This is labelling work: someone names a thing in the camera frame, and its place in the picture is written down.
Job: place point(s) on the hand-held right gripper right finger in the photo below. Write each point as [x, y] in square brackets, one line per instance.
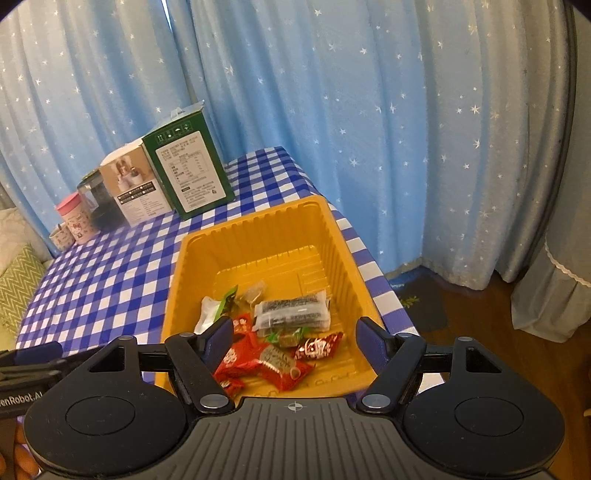
[369, 339]

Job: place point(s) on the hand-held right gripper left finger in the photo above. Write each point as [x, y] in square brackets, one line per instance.
[219, 339]

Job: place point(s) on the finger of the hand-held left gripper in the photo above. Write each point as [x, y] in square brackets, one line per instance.
[41, 371]
[37, 351]

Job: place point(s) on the red packet with white squares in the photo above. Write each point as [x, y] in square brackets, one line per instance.
[238, 357]

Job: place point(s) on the small red candy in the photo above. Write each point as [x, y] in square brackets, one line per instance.
[242, 323]
[232, 385]

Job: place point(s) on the white green snack wrapper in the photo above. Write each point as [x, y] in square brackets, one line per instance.
[210, 311]

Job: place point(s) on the dark red candy packet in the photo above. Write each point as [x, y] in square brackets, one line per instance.
[318, 347]

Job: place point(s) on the large red snack packet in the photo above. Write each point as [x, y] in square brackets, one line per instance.
[277, 367]

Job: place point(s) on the green brown candy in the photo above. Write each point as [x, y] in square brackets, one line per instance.
[286, 337]

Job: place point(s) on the clear packet of black snack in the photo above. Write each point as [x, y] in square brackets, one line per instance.
[293, 311]

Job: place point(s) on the yellow plastic tray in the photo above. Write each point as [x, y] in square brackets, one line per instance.
[272, 249]

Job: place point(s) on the person's left hand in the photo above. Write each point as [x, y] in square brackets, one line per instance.
[25, 452]

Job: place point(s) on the cream sofa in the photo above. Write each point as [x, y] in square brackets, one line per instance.
[7, 339]

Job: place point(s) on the grey floor mat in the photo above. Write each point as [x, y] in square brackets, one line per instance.
[418, 300]

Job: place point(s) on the green zigzag pillow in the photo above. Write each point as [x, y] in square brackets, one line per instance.
[21, 286]

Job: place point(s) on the blue white checked tablecloth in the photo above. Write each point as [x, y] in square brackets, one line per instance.
[106, 286]

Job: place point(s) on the floral mug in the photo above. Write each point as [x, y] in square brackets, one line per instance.
[61, 240]

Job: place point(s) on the white quilted pillow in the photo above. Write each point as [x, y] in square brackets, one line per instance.
[9, 230]

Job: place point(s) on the pink cartoon tumbler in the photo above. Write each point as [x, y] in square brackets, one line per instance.
[76, 221]

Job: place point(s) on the dark glass jar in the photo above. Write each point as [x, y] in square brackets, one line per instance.
[101, 207]

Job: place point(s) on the white product box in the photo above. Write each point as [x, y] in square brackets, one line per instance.
[138, 194]

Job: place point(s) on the green carton box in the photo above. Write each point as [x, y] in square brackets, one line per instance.
[194, 170]

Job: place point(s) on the grey cloth with lace trim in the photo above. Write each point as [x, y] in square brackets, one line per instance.
[554, 295]

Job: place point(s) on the blue star curtain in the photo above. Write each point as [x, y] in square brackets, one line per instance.
[83, 83]
[369, 115]

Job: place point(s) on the grey curtain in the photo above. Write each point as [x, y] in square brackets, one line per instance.
[554, 115]

